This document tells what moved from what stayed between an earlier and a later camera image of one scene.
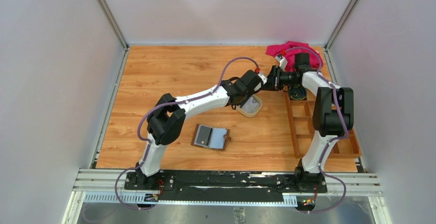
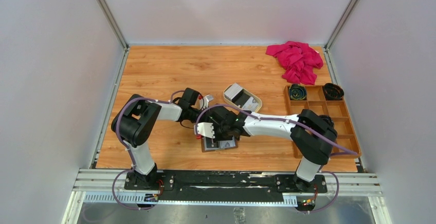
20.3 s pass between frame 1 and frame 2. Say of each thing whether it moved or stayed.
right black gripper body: moved
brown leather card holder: moved
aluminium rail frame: stayed
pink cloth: stayed
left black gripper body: moved
